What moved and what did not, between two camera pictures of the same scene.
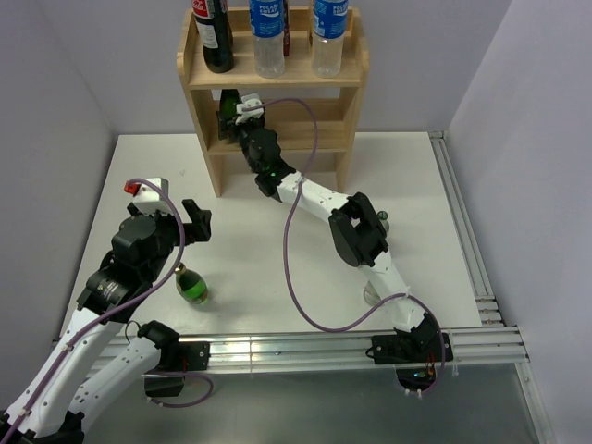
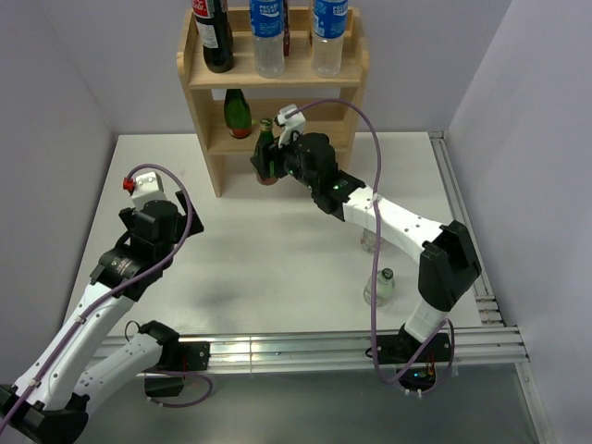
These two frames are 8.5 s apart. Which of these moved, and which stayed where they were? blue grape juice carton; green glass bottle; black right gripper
Moved: green glass bottle; black right gripper
Stayed: blue grape juice carton
